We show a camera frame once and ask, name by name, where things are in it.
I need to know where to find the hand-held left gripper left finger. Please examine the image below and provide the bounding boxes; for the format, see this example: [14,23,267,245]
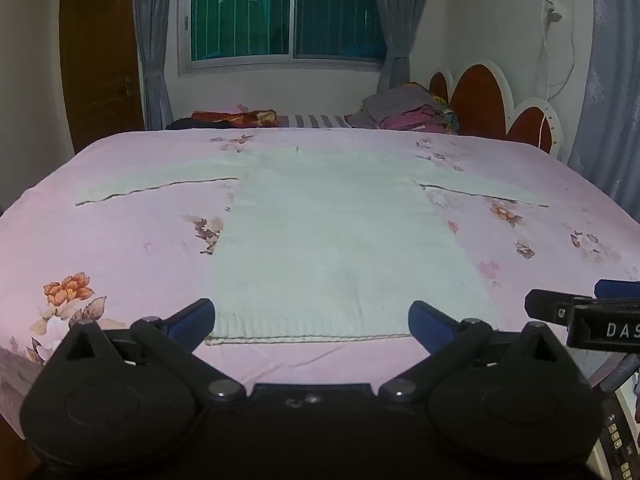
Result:
[52,298,247,404]

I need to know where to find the grey curtain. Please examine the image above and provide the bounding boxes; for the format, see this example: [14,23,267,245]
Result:
[131,0,189,132]
[372,0,429,95]

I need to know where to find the red and white headboard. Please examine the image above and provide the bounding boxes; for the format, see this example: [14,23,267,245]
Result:
[427,59,566,161]

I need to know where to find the red patterned blanket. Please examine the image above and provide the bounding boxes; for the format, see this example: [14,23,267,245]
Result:
[192,109,279,130]

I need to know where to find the grey striped pillow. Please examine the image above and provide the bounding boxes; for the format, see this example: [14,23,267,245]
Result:
[277,114,353,130]

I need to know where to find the sliding window with green glass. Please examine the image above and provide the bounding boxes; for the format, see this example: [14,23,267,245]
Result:
[177,0,389,77]

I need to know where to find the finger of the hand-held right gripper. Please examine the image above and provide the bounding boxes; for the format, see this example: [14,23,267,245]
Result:
[594,279,640,303]
[524,288,597,334]

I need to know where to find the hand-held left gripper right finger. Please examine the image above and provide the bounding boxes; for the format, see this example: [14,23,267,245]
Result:
[378,301,577,404]

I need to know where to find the brown wooden door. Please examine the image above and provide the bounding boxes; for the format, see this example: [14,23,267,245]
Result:
[59,0,146,156]

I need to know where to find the pile of folded clothes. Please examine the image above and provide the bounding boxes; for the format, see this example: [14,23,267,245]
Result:
[345,82,460,136]

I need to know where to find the pink floral bed sheet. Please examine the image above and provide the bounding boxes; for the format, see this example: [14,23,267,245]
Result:
[0,127,640,441]

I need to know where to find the pale blue patterned curtain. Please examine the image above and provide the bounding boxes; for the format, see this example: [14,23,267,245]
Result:
[565,0,640,211]

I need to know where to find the white knit sweater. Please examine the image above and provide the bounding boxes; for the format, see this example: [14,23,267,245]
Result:
[75,146,550,346]

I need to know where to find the white cable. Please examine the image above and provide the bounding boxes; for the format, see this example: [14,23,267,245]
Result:
[535,10,576,154]

